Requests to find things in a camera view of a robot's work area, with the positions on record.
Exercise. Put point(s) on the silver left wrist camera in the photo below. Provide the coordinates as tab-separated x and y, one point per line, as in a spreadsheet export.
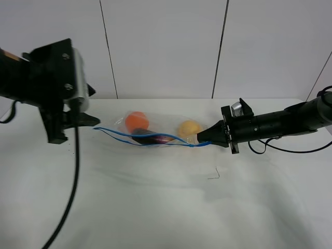
80	84

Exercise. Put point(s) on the yellow lemon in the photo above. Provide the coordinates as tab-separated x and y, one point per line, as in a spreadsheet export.
188	128

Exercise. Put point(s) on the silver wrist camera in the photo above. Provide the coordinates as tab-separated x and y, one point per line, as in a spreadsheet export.
237	109
80	84

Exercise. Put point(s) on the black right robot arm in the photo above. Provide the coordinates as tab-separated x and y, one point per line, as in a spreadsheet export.
299	119

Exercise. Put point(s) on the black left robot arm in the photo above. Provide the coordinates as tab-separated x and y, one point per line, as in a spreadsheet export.
13	76

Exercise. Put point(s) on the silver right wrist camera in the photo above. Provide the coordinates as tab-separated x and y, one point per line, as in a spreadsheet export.
237	109

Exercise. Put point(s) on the orange fruit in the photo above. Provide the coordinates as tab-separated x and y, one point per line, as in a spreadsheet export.
136	120

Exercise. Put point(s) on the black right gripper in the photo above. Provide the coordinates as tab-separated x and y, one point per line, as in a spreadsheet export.
227	128

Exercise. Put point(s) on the dark purple eggplant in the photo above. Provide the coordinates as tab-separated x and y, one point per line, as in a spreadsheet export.
147	137

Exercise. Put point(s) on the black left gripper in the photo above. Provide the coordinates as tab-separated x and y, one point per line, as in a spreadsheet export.
49	83

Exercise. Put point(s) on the clear zip bag blue seal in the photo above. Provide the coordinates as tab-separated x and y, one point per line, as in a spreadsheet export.
160	124

